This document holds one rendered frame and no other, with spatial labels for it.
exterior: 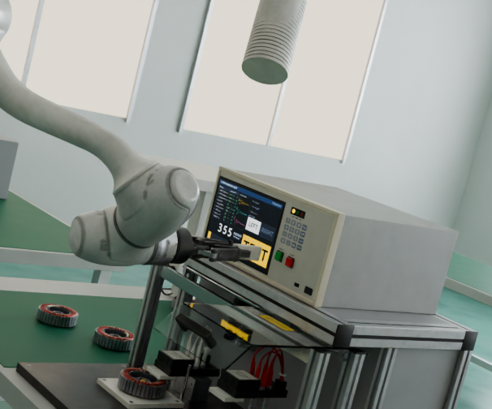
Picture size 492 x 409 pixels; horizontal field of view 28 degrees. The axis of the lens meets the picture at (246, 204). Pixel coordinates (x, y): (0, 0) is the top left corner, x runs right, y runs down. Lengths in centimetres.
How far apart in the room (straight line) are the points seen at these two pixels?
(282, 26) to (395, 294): 140
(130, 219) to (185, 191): 12
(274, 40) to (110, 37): 392
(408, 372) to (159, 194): 76
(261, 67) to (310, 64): 491
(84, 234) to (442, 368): 89
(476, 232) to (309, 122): 228
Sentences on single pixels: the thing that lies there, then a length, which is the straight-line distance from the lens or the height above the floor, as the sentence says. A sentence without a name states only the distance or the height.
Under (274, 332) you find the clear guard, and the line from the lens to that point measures 202.
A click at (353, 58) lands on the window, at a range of 860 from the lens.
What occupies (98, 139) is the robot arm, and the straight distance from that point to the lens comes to 183.
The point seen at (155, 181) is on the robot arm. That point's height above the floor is 133.
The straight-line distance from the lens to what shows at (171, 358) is 236.
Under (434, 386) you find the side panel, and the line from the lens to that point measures 231.
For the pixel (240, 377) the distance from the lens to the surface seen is 217.
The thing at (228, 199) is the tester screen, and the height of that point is 125.
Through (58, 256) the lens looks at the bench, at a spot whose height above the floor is 74.
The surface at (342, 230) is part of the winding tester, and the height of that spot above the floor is 128.
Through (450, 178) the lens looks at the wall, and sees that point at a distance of 978.
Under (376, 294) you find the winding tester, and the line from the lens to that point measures 222.
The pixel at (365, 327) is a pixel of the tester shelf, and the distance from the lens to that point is 206.
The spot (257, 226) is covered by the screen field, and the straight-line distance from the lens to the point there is 226.
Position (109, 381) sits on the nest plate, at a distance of 238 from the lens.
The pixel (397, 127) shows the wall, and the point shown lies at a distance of 911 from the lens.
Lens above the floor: 156
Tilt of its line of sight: 7 degrees down
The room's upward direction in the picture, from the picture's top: 14 degrees clockwise
